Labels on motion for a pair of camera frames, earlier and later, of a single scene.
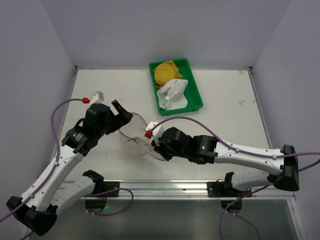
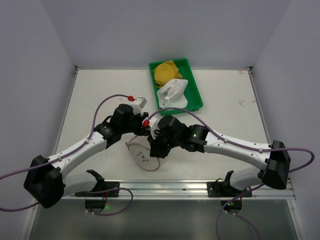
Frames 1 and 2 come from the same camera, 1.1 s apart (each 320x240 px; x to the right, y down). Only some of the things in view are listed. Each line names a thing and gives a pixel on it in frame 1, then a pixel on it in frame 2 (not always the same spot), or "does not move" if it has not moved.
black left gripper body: x=116 y=120 to x=140 y=123
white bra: x=171 y=95 does not move
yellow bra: x=165 y=72 does not move
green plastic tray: x=194 y=99 does not move
